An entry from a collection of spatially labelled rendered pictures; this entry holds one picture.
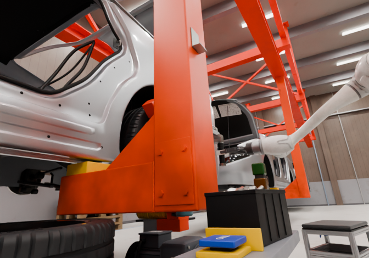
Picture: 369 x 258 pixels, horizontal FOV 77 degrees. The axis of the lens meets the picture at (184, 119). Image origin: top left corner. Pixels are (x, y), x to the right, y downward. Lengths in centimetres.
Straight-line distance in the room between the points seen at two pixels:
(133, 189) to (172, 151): 20
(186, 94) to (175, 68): 12
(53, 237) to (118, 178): 36
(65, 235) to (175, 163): 34
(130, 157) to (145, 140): 9
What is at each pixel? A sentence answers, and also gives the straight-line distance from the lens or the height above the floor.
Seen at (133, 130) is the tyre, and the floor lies 93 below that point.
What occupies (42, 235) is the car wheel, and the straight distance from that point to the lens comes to 61.
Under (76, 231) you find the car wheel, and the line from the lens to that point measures 65.
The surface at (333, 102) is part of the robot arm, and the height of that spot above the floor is 99.
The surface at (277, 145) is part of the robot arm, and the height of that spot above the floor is 81.
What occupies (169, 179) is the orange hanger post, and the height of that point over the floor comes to 62.
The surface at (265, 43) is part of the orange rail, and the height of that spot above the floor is 297.
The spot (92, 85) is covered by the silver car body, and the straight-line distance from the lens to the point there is 121.
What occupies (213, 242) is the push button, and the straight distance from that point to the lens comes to 47.
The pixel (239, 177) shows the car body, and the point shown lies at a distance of 385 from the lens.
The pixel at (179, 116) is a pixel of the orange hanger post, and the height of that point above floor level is 82.
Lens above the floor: 55
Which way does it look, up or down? 20 degrees up
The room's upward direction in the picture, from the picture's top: 3 degrees counter-clockwise
